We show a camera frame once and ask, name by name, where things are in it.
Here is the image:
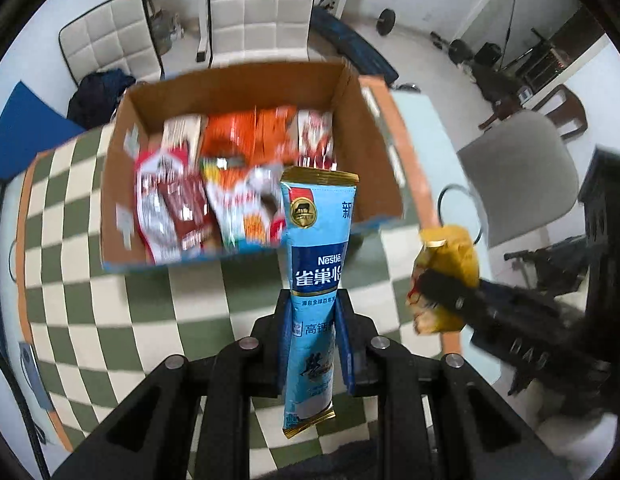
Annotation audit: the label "grey chair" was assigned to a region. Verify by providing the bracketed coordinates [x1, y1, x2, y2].
[456, 109, 582, 249]

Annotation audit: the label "white orange green snack packet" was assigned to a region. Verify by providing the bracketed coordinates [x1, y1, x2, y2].
[202, 157, 289, 252]

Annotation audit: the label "white quilted chair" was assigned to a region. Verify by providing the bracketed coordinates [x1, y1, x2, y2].
[58, 0, 165, 86]
[207, 0, 314, 68]

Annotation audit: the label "dark clothes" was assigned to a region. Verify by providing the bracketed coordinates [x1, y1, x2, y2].
[67, 70, 136, 129]

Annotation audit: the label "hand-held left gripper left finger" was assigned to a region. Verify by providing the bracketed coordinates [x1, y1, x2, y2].
[52, 287, 295, 480]

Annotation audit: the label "yellow snack packet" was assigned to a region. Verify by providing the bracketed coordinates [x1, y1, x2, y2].
[406, 225, 482, 337]

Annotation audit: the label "thick black cable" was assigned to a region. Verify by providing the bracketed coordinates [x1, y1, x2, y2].
[0, 330, 51, 477]

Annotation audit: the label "beige red snack packet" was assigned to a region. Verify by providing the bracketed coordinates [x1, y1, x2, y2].
[162, 115, 204, 154]

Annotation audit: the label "small grey blue device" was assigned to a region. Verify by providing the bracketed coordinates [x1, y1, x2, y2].
[17, 341, 39, 382]

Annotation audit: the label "blue mat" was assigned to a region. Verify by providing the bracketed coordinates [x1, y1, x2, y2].
[0, 80, 89, 182]

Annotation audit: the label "printed cardboard box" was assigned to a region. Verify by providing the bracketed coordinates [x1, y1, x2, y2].
[100, 60, 405, 276]

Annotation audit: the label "black blue weight bench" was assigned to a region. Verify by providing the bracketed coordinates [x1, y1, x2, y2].
[310, 7, 399, 84]

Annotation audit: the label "brown wooden chair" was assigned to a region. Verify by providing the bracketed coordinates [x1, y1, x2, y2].
[477, 84, 589, 142]

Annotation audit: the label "black exercise equipment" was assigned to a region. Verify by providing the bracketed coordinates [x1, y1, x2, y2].
[504, 236, 592, 297]

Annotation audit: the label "blue milk powder stick packet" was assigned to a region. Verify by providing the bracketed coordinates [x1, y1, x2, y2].
[280, 166, 361, 441]

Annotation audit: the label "black ring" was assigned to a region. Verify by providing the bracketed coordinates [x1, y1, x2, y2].
[436, 184, 484, 249]

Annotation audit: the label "green white checkered tablecloth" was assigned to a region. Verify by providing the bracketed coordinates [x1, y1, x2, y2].
[14, 76, 493, 466]

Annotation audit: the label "small black dumbbell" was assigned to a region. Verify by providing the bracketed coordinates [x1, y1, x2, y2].
[375, 7, 399, 37]

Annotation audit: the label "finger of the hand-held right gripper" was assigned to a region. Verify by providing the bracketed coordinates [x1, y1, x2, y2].
[420, 269, 486, 330]

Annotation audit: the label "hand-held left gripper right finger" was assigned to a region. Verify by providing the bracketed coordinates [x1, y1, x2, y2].
[335, 287, 572, 480]

